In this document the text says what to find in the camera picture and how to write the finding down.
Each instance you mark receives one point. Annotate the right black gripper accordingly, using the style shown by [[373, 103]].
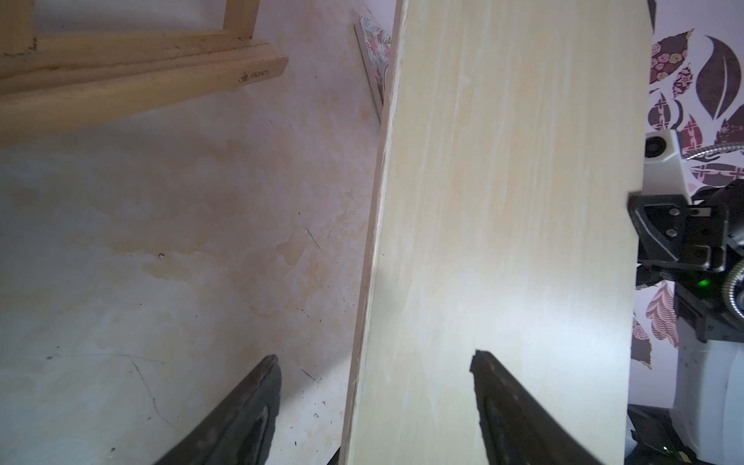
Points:
[[710, 300]]

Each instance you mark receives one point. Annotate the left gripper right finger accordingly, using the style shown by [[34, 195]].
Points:
[[516, 429]]

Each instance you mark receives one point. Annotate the floral rectangular tray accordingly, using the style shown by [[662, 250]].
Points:
[[375, 47]]

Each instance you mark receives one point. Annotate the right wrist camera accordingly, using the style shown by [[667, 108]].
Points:
[[663, 172]]

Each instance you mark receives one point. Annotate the small wooden easel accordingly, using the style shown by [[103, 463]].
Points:
[[57, 83]]

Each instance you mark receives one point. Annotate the light wooden drawing board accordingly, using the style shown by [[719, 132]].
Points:
[[512, 137]]

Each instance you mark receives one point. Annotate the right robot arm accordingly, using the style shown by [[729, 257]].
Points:
[[704, 425]]

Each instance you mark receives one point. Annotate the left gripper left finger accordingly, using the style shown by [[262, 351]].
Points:
[[241, 428]]

